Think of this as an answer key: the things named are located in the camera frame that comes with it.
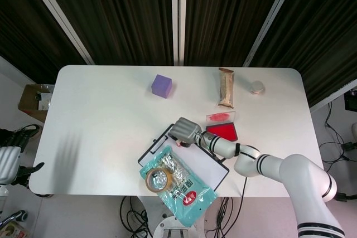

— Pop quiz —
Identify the clear packing tape roll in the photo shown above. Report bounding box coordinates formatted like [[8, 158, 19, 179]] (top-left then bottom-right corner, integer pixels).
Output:
[[146, 166, 173, 193]]

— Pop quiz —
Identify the purple foam cube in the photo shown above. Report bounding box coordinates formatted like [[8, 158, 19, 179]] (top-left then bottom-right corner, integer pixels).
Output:
[[151, 74, 173, 99]]

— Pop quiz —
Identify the white frame rail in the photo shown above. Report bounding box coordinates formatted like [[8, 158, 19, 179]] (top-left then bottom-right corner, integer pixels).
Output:
[[308, 79, 357, 113]]

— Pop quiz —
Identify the dark pleated curtain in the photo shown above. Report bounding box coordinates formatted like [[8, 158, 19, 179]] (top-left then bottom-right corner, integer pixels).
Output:
[[0, 0, 357, 108]]

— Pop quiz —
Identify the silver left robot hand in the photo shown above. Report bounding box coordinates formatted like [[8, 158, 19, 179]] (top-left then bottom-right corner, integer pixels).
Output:
[[0, 124, 45, 186]]

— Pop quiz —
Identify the white paper sheet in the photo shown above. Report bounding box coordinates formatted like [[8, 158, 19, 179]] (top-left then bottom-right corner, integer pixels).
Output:
[[140, 125, 228, 189]]

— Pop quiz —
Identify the black clipboard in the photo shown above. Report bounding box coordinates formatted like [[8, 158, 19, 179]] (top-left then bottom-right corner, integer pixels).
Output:
[[137, 123, 230, 191]]

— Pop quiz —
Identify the black floor cable bundle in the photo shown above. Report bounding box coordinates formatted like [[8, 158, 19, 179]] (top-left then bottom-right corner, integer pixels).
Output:
[[317, 101, 357, 172], [216, 196, 238, 238], [119, 196, 148, 238]]

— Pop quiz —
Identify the red ink pad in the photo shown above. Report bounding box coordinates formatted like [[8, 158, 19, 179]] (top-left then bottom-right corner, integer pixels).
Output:
[[205, 111, 238, 142]]

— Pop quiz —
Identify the white upright frame post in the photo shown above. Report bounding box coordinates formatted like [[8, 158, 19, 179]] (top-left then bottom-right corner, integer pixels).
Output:
[[170, 0, 188, 66]]

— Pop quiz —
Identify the brown snack bar wrapper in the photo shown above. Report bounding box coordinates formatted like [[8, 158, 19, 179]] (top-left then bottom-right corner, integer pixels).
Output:
[[217, 67, 237, 109]]

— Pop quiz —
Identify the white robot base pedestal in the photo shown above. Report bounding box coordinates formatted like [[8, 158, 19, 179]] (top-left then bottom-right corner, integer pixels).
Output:
[[152, 215, 207, 238]]

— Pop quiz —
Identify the teal snack bag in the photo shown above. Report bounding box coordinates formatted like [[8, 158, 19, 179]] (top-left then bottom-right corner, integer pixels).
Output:
[[139, 145, 218, 227]]

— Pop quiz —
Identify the small white jar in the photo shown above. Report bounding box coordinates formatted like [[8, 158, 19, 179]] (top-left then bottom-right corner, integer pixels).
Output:
[[249, 80, 265, 95]]

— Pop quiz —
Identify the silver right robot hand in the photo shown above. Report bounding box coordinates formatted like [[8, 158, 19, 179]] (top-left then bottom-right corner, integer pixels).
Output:
[[169, 117, 202, 148]]

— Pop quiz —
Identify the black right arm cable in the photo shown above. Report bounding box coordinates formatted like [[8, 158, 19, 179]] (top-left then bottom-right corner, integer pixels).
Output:
[[239, 177, 248, 197]]

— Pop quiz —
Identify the brown cardboard box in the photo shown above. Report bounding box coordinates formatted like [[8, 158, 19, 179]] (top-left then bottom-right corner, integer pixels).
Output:
[[18, 84, 55, 123]]

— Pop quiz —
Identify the white slanted frame post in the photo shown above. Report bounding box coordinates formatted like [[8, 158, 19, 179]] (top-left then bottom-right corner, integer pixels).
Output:
[[242, 0, 302, 67], [22, 0, 95, 65]]

